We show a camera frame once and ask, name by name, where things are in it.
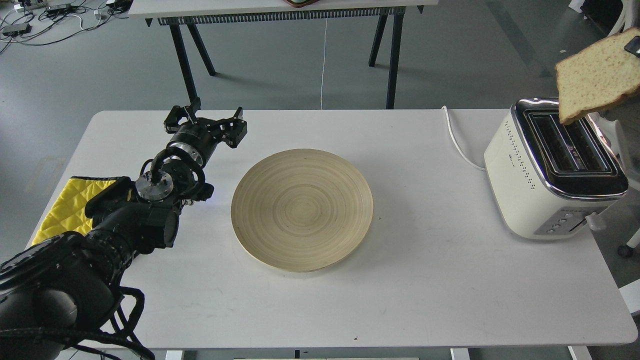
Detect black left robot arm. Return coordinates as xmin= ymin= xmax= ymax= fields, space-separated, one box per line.
xmin=1 ymin=98 xmax=247 ymax=360

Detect round wooden plate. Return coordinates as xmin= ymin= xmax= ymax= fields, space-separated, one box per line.
xmin=230 ymin=148 xmax=374 ymax=272

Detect white background table black legs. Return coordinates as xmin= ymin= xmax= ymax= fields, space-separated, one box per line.
xmin=128 ymin=0 xmax=438 ymax=110

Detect floor cables and power strips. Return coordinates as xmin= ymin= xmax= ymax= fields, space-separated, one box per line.
xmin=0 ymin=0 xmax=134 ymax=53

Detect white hanging cable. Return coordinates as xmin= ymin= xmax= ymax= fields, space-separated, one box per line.
xmin=320 ymin=18 xmax=329 ymax=110

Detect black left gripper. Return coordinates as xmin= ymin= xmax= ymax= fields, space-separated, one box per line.
xmin=164 ymin=105 xmax=248 ymax=161

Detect white toaster power cord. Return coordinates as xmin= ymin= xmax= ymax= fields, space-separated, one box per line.
xmin=441 ymin=105 xmax=488 ymax=172

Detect slice of bread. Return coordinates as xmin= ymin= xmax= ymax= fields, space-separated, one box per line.
xmin=555 ymin=27 xmax=640 ymax=126

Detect yellow quilted cloth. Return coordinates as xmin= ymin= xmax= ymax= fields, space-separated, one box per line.
xmin=29 ymin=176 xmax=131 ymax=246

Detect cream chrome toaster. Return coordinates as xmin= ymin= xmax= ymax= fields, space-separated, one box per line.
xmin=484 ymin=97 xmax=629 ymax=240

